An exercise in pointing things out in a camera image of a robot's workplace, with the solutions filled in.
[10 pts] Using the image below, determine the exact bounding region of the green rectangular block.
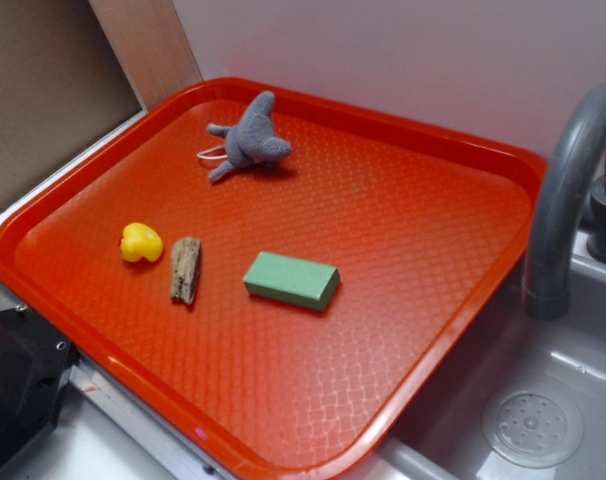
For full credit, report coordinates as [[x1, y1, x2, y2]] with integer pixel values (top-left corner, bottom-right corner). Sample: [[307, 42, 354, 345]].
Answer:
[[243, 252, 341, 312]]

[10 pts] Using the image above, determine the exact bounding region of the yellow rubber duck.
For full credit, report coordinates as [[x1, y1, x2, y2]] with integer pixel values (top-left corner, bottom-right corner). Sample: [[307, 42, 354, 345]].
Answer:
[[119, 222, 164, 263]]

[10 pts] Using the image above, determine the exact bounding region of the grey plastic sink basin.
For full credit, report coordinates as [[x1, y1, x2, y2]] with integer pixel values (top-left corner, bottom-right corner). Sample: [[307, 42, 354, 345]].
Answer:
[[377, 233, 606, 479]]

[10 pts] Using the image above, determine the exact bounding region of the brown wood piece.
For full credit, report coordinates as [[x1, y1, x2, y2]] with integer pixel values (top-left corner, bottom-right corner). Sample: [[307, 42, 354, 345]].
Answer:
[[170, 237, 202, 305]]

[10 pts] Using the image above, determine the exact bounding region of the red plastic tray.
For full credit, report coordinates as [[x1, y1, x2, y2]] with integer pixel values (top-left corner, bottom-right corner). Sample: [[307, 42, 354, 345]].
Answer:
[[0, 79, 546, 479]]

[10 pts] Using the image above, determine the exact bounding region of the grey curved faucet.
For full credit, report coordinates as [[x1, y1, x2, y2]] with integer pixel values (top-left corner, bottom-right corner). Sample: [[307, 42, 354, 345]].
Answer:
[[522, 83, 606, 320]]

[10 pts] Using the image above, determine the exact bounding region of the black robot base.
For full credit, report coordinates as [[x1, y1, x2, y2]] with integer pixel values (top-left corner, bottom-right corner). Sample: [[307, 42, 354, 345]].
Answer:
[[0, 309, 76, 476]]

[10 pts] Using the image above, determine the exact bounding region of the brown cardboard panel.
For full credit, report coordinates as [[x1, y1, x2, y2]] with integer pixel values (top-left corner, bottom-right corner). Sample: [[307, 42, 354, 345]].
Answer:
[[0, 1, 201, 224]]

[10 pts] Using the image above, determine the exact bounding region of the grey plush toy animal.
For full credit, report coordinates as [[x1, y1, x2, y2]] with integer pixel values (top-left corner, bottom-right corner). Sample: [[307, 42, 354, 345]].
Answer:
[[197, 91, 293, 184]]

